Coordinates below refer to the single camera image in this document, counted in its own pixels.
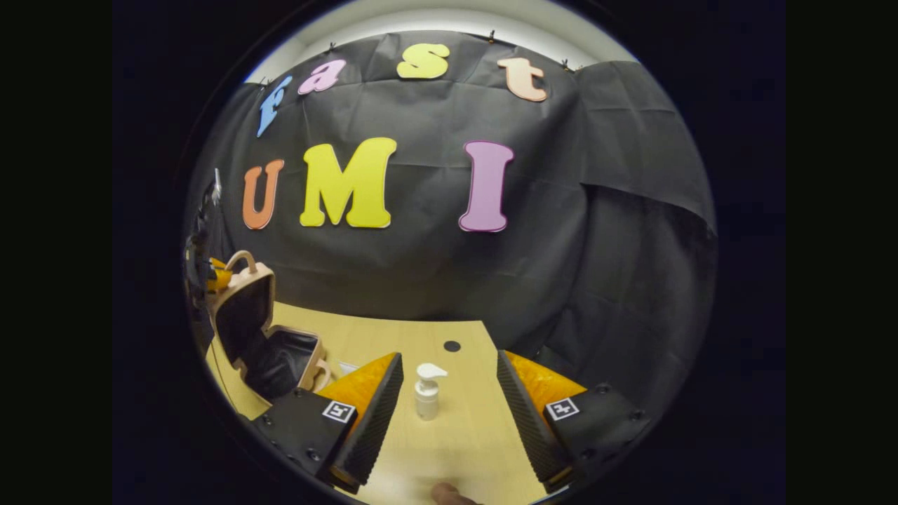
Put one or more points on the black backdrop cloth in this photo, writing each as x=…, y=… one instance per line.
x=435, y=280

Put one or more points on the white pump bottle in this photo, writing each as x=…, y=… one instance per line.
x=426, y=400

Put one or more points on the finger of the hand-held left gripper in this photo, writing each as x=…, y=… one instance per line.
x=219, y=275

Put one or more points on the pink suitcase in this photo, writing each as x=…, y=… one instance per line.
x=242, y=322

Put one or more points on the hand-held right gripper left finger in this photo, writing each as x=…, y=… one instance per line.
x=372, y=428

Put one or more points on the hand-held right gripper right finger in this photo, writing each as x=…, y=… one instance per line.
x=533, y=428

